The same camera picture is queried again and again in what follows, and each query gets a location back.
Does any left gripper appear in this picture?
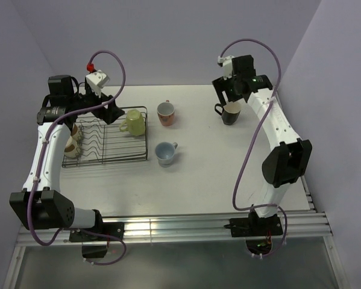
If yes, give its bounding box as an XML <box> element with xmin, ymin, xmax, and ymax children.
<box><xmin>69</xmin><ymin>84</ymin><xmax>124</xmax><ymax>124</ymax></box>

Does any black mug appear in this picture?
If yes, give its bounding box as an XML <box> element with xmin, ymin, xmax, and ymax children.
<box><xmin>214</xmin><ymin>102</ymin><xmax>242</xmax><ymax>125</ymax></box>

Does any pale yellow mug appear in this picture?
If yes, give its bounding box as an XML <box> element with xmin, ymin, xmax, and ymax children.
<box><xmin>119</xmin><ymin>109</ymin><xmax>145</xmax><ymax>136</ymax></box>

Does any cream and brown tumbler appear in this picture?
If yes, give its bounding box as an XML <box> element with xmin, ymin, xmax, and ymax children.
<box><xmin>71</xmin><ymin>124</ymin><xmax>82</xmax><ymax>142</ymax></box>

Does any pink patterned mug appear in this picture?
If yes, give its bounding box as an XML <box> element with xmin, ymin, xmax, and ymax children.
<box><xmin>157</xmin><ymin>100</ymin><xmax>175</xmax><ymax>126</ymax></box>

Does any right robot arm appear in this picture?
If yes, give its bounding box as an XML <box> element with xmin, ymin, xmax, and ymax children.
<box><xmin>212</xmin><ymin>55</ymin><xmax>312</xmax><ymax>235</ymax></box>

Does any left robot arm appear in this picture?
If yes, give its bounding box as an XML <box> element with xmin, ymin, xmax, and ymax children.
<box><xmin>9</xmin><ymin>70</ymin><xmax>124</xmax><ymax>246</ymax></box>

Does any light blue mug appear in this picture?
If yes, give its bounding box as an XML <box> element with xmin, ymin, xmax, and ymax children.
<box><xmin>155</xmin><ymin>142</ymin><xmax>178</xmax><ymax>166</ymax></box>

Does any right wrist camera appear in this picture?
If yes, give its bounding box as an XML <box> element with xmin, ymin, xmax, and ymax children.
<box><xmin>218</xmin><ymin>55</ymin><xmax>234</xmax><ymax>79</ymax></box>

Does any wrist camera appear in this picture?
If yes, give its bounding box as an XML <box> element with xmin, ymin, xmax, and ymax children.
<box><xmin>86</xmin><ymin>63</ymin><xmax>110</xmax><ymax>97</ymax></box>
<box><xmin>218</xmin><ymin>55</ymin><xmax>234</xmax><ymax>79</ymax></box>

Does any wire dish rack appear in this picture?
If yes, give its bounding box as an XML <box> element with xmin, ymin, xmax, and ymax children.
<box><xmin>62</xmin><ymin>114</ymin><xmax>148</xmax><ymax>167</ymax></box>

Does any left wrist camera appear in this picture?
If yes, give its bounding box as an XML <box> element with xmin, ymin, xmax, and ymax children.
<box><xmin>86</xmin><ymin>63</ymin><xmax>110</xmax><ymax>97</ymax></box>

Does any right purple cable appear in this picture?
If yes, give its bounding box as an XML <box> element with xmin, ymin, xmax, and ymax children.
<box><xmin>218</xmin><ymin>38</ymin><xmax>289</xmax><ymax>256</ymax></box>

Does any purple cable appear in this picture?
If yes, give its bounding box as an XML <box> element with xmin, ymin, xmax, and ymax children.
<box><xmin>218</xmin><ymin>38</ymin><xmax>289</xmax><ymax>256</ymax></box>
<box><xmin>28</xmin><ymin>50</ymin><xmax>127</xmax><ymax>266</ymax></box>

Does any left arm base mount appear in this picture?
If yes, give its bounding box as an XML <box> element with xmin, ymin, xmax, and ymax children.
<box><xmin>69</xmin><ymin>221</ymin><xmax>127</xmax><ymax>266</ymax></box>

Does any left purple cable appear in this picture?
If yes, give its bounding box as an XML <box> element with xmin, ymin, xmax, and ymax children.
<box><xmin>28</xmin><ymin>50</ymin><xmax>127</xmax><ymax>266</ymax></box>

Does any aluminium mounting rail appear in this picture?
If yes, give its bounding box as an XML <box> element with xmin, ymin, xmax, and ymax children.
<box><xmin>17</xmin><ymin>210</ymin><xmax>333</xmax><ymax>246</ymax></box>

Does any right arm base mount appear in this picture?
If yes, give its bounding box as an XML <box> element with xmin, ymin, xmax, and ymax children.
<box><xmin>224</xmin><ymin>213</ymin><xmax>283</xmax><ymax>238</ymax></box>

